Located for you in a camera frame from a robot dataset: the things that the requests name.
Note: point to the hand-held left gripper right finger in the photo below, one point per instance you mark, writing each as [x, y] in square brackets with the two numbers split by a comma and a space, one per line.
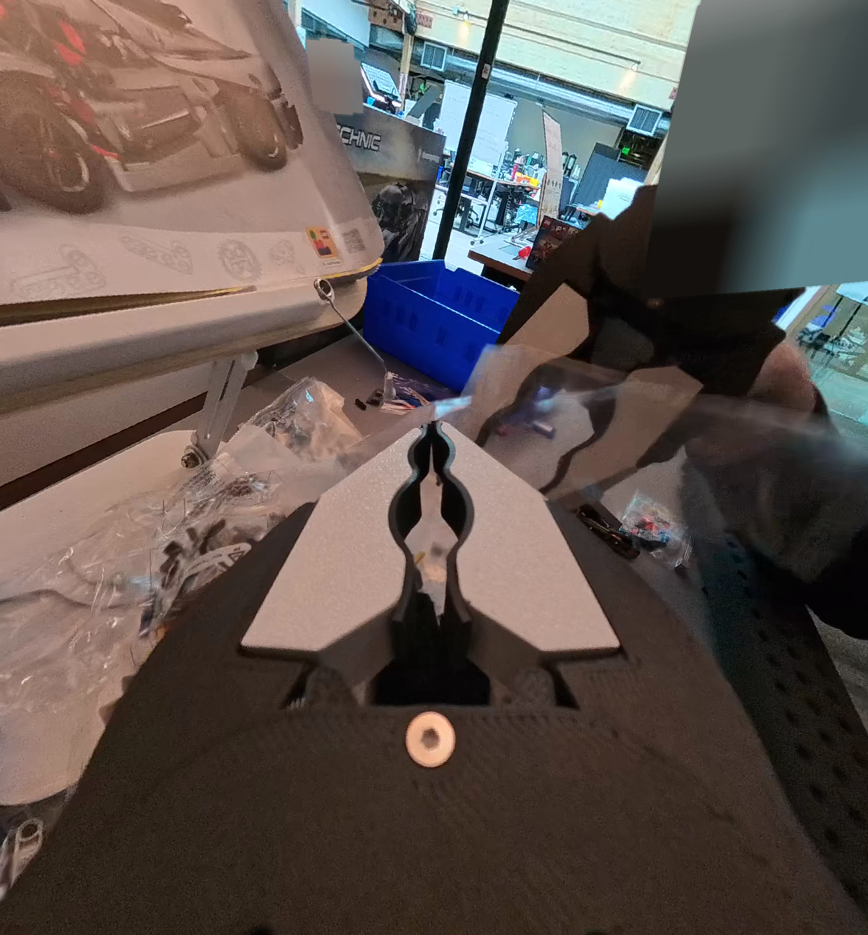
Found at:
[543, 584]

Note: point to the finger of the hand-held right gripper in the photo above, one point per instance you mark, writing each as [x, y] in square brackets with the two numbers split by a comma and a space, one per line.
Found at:
[653, 409]
[550, 321]

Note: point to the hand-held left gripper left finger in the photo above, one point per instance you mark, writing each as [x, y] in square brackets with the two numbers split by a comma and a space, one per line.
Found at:
[317, 584]

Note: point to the clear plastic bag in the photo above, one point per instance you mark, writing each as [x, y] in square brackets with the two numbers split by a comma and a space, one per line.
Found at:
[755, 467]

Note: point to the person's right forearm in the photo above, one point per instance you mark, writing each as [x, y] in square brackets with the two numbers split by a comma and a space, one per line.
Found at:
[864, 584]

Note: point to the small lego set box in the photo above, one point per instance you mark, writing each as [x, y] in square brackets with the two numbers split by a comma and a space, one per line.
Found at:
[550, 241]

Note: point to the small bag of lego parts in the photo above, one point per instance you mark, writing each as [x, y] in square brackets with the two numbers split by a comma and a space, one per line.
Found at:
[656, 529]

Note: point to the black lego set box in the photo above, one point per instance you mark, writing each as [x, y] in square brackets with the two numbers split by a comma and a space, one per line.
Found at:
[397, 190]

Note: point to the large white-label lego parts bag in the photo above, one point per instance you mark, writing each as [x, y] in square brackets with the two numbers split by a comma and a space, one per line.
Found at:
[112, 555]

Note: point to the lego instruction booklet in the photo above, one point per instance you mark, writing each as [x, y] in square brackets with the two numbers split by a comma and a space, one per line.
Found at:
[149, 146]

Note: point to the person's right hand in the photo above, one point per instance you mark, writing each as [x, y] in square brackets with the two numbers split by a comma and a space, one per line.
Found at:
[788, 376]

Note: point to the wooden office desk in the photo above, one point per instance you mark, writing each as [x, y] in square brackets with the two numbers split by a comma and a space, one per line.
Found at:
[499, 256]

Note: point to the blue plastic bin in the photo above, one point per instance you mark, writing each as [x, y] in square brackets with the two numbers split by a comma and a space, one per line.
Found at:
[434, 321]

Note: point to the brown cardboard sheet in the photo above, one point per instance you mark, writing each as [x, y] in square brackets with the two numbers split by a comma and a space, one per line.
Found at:
[552, 168]

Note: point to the small bag of blue parts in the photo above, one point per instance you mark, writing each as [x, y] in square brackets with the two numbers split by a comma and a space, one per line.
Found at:
[412, 394]

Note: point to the clear bag of pale parts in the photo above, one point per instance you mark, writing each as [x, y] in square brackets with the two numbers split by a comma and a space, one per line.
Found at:
[309, 416]

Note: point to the black steel column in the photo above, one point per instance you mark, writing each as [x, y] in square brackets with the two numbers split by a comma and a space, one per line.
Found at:
[470, 131]

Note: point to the white board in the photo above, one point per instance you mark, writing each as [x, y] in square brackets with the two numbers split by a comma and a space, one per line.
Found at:
[477, 124]

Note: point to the black perforated board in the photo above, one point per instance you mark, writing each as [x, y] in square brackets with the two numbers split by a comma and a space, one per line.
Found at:
[806, 694]

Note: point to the clear bag of mixed parts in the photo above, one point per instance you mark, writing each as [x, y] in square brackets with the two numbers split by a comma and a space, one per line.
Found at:
[3, 840]

